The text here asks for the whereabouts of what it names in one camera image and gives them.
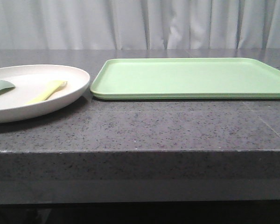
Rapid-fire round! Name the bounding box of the light green serving tray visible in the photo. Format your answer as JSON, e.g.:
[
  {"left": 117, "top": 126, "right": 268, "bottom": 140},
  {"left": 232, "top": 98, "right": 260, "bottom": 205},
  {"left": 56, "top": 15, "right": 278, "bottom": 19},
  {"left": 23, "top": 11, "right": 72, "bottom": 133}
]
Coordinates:
[{"left": 90, "top": 58, "right": 280, "bottom": 100}]

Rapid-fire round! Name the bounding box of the yellow plastic fork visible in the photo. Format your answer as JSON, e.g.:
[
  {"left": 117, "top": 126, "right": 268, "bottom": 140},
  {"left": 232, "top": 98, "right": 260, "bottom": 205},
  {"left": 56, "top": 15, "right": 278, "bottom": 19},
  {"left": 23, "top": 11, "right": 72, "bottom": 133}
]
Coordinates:
[{"left": 26, "top": 80, "right": 67, "bottom": 105}]

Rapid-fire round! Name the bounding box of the white curtain backdrop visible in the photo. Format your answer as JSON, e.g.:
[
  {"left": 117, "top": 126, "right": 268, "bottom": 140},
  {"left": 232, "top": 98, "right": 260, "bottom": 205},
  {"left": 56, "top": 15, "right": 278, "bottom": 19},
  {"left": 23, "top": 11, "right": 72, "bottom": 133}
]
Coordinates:
[{"left": 0, "top": 0, "right": 280, "bottom": 49}]

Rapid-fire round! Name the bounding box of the white round plate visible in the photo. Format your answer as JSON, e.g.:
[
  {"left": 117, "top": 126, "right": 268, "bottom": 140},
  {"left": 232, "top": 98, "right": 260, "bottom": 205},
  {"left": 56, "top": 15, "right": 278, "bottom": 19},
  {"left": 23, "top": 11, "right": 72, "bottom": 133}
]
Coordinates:
[{"left": 0, "top": 64, "right": 90, "bottom": 123}]

